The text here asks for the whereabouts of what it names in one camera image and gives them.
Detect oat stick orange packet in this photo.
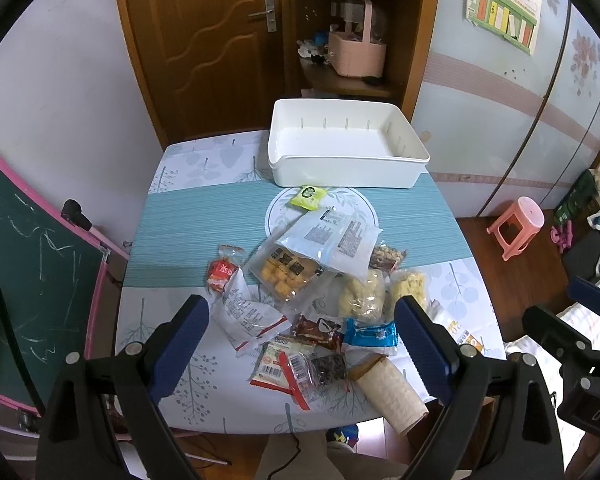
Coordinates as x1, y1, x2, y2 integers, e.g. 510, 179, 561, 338
348, 353, 429, 437

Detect blue foil snack packet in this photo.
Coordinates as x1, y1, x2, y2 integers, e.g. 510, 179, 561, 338
342, 318, 398, 356

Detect white red-edged snack bag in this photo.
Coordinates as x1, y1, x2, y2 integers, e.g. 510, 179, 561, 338
211, 269, 291, 356

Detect yellow puff snack bag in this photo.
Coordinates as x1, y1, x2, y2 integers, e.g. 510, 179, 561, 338
338, 269, 386, 323

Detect Lipo biscuit packet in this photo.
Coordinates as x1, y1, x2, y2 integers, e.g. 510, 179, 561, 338
249, 336, 315, 393

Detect red snack clear packet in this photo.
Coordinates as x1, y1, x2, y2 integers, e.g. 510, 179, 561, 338
207, 244, 247, 294

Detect nut snack packet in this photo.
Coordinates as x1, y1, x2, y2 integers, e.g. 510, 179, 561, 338
370, 244, 407, 274

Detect brown chocolate snack packet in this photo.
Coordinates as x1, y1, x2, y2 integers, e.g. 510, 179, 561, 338
291, 314, 343, 352

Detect dark dried fruit packet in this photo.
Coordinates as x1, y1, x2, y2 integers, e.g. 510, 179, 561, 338
278, 351, 348, 411

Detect clear bag yellow cubes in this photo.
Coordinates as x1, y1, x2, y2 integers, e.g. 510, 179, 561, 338
244, 229, 336, 312

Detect large white zip bag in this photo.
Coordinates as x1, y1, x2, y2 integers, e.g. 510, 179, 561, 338
277, 207, 381, 281

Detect pink plastic stool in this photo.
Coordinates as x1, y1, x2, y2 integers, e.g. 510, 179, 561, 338
486, 196, 545, 261

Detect patterned tablecloth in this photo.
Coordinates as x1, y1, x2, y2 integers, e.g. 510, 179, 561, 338
116, 130, 505, 434

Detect green snack packet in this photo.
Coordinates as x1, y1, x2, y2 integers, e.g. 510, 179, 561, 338
289, 184, 327, 211

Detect white plastic storage bin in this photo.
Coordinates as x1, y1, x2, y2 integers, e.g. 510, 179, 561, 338
268, 99, 430, 188

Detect wooden door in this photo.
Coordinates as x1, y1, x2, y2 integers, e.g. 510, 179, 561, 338
117, 0, 285, 146

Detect wooden corner shelf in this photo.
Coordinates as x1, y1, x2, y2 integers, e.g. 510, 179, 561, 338
282, 0, 438, 118

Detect green chalkboard pink frame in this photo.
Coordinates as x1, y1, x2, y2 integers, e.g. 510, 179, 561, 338
0, 157, 128, 401

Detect wall poster calendar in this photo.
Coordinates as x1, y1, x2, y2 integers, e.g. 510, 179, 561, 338
465, 0, 542, 55

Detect pink basket with handle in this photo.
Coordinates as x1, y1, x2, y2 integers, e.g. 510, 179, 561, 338
328, 0, 388, 78

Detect metal door handle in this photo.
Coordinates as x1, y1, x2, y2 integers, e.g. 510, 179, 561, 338
248, 0, 277, 32

